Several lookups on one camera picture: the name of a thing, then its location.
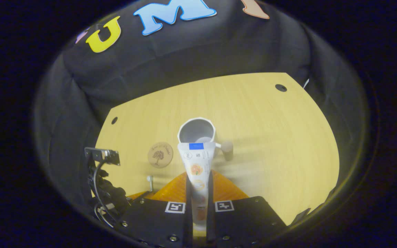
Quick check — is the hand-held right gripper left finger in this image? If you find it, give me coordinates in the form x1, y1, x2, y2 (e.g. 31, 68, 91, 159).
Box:
118, 171, 194, 248

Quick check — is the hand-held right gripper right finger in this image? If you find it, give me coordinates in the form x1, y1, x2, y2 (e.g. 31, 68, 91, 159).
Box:
207, 170, 287, 247

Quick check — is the white toothpaste tube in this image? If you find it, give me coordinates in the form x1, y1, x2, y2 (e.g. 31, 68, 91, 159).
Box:
177, 142, 217, 230

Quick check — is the round cork coaster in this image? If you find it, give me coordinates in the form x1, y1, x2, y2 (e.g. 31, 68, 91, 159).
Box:
147, 142, 174, 168

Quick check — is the white cup with wooden handle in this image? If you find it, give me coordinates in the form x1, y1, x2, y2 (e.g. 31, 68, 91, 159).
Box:
177, 117, 234, 162

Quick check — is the black backdrop cloth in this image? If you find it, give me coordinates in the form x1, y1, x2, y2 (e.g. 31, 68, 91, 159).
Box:
33, 0, 369, 228

